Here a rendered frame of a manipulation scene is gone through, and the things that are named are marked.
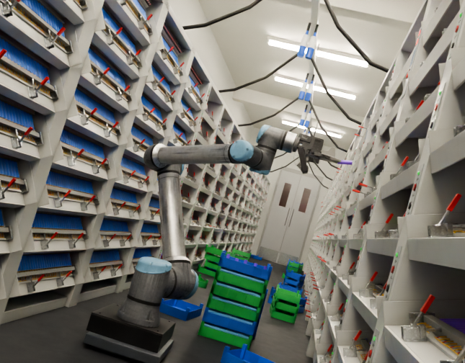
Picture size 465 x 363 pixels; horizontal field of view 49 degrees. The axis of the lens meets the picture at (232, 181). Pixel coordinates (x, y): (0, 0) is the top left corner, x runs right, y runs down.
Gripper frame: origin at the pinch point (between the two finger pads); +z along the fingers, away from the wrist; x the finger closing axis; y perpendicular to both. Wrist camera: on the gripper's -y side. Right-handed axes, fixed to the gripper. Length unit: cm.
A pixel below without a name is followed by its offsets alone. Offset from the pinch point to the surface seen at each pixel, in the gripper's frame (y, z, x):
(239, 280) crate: -72, -29, 63
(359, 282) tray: -44, 19, -42
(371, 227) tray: -24, 17, -41
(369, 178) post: 1.3, 17.8, 29.6
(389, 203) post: -14.0, 20.5, -40.8
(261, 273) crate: -64, -19, 64
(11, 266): -83, -108, -38
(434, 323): -41, 23, -123
